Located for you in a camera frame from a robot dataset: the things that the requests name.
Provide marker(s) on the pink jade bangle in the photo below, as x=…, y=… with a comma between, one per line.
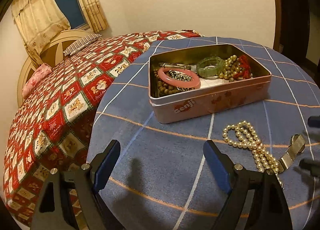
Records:
x=193, y=83

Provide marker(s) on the striped pillow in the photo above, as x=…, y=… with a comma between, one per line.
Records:
x=81, y=43

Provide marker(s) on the blue plaid tablecloth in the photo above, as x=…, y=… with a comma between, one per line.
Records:
x=161, y=180

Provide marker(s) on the pink pillow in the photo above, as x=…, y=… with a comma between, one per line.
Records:
x=35, y=79

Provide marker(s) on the gold metal bangle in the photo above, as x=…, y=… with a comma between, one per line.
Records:
x=178, y=65

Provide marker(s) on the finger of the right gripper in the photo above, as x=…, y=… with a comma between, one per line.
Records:
x=314, y=121
x=310, y=165

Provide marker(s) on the pink metal tin box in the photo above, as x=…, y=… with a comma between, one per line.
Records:
x=175, y=107

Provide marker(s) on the right cream floral curtain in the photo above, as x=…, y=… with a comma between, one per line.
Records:
x=94, y=15

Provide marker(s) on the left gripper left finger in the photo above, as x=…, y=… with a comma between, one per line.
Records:
x=62, y=189

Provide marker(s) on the brown wooden door frame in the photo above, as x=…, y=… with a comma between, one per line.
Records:
x=297, y=29

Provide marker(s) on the cream wooden headboard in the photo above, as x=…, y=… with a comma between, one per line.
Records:
x=52, y=54

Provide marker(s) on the left cream floral curtain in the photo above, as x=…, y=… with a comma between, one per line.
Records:
x=38, y=21

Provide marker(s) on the red patchwork bedspread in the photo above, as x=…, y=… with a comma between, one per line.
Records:
x=52, y=128

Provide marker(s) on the cream floral curtain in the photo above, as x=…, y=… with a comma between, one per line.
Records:
x=94, y=15
x=38, y=21

